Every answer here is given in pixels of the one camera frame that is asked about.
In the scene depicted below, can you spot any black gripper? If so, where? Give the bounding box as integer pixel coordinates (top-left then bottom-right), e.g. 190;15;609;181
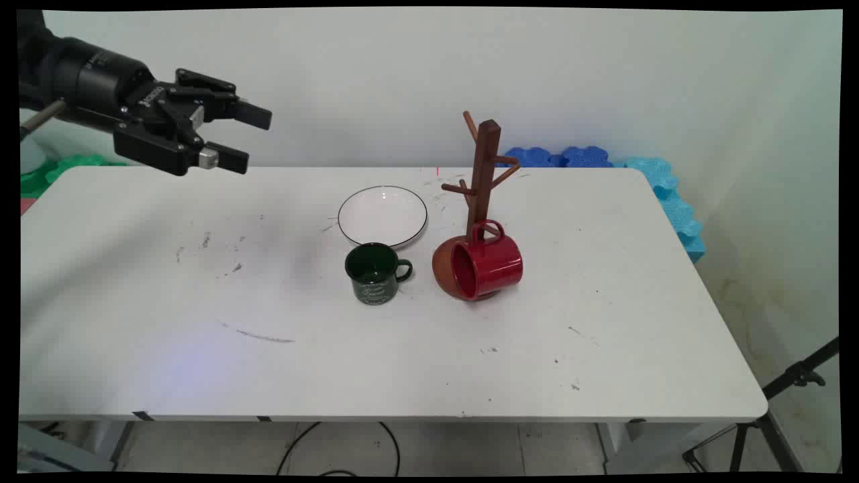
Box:
50;38;273;177

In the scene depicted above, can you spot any red ceramic mug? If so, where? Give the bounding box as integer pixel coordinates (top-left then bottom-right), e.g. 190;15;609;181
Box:
450;219;524;301

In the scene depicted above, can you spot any green foam mat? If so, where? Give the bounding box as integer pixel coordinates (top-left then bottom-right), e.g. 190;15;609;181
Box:
20;154;128;199

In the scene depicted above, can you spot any pale grey rounded object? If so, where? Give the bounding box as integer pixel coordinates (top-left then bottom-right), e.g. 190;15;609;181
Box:
20;138;46;176

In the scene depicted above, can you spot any white plate with black rim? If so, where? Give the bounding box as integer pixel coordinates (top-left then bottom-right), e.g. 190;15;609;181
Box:
338;186;428;249

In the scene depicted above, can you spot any dark green enamel mug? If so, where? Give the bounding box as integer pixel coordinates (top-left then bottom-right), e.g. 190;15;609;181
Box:
345;243;413;306

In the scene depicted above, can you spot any brown wooden mug tree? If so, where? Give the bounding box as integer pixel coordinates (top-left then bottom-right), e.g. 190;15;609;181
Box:
432;111;523;303

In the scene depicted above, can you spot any grey table leg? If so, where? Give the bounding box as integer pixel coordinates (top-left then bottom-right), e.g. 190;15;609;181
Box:
597;421;739;474
19;421;134;472

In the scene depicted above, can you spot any dark blue foam mat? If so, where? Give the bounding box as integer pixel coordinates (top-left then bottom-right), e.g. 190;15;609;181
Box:
503;146;615;168

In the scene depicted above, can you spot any light blue foam mat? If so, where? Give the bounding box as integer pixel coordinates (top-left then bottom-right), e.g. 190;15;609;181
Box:
612;157;707;264

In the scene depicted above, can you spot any black tripod stand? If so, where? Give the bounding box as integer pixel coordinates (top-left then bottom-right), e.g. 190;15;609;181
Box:
683;337;841;474

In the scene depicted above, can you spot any black cable with metal plug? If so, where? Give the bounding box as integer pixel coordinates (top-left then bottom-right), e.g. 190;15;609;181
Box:
20;99;69;140

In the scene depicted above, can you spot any black floor cable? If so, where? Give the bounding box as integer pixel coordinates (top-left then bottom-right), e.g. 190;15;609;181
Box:
276;421;401;477

